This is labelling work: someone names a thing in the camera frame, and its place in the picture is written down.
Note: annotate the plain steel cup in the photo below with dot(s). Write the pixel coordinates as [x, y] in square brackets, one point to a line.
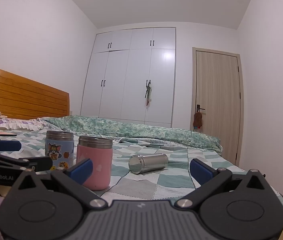
[149, 163]

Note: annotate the purple floral pillow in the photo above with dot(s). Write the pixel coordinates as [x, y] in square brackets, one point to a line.
[19, 124]

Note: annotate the wooden bed headboard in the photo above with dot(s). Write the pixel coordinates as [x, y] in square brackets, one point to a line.
[31, 97]

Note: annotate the green patterned quilt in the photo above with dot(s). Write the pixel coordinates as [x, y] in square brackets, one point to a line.
[131, 127]

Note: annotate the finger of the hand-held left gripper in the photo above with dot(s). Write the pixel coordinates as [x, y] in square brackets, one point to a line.
[6, 145]
[41, 163]

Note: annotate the beige wooden door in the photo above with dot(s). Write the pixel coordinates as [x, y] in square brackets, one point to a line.
[219, 92]

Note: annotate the white wardrobe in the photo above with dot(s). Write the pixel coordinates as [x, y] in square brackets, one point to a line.
[131, 80]

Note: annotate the pink steel-rimmed cup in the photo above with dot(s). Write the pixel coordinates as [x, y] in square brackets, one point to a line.
[101, 165]

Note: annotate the brown hanging bag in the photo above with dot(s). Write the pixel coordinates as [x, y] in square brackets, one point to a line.
[198, 120]

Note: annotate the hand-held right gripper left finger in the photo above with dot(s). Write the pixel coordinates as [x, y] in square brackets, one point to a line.
[80, 171]

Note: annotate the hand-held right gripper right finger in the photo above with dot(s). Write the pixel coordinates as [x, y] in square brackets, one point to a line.
[201, 171]

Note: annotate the blue cartoon steel-rimmed cup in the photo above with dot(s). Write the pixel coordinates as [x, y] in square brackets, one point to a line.
[56, 152]

